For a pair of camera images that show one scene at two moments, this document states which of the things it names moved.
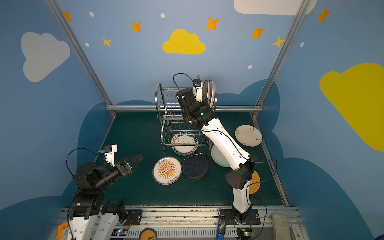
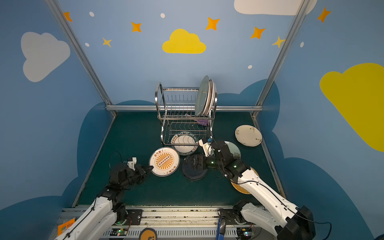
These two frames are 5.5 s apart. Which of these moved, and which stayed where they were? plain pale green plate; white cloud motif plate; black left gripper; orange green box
Moved: black left gripper
Stayed: orange green box; plain pale green plate; white cloud motif plate
